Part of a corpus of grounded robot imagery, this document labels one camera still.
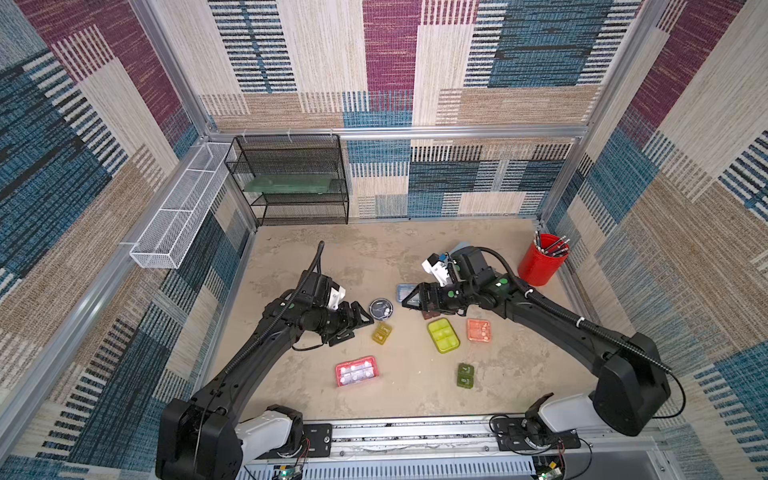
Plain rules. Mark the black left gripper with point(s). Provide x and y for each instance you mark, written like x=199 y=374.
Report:
x=347 y=323

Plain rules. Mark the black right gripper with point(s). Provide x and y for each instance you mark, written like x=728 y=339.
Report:
x=430 y=297

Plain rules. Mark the blue six-compartment pillbox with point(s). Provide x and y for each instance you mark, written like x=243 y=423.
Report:
x=403 y=290

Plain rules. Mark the round dark blue pillbox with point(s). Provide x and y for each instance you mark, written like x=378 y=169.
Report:
x=381 y=309

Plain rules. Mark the yellow two-compartment pillbox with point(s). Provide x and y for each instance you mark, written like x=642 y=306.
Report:
x=381 y=333

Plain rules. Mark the pink pillbox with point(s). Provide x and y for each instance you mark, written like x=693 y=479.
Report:
x=356 y=371

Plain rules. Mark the white pillbox with green lid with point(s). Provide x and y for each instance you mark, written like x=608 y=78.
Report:
x=443 y=335

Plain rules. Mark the orange pillbox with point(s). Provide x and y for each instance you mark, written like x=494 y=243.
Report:
x=479 y=331

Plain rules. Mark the small green two-compartment pillbox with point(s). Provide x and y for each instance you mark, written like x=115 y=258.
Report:
x=465 y=376

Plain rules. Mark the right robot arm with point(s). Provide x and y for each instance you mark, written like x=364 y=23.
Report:
x=633 y=383

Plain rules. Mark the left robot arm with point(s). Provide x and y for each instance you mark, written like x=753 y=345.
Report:
x=252 y=384

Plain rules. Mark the light blue stapler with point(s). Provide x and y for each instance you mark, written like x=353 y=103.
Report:
x=459 y=246

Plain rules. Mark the red pen cup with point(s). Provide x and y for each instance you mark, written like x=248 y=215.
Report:
x=545 y=255

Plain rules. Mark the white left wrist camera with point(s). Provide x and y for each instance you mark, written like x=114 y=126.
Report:
x=336 y=296

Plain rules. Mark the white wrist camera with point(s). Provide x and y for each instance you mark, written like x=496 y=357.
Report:
x=437 y=266
x=336 y=296

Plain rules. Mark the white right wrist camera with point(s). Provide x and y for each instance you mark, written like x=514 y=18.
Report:
x=437 y=266

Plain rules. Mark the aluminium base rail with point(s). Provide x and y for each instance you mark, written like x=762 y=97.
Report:
x=460 y=447

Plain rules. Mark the black wire mesh shelf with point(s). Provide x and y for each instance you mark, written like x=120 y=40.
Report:
x=252 y=156

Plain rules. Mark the white wire mesh basket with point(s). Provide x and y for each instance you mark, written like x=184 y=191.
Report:
x=166 y=240

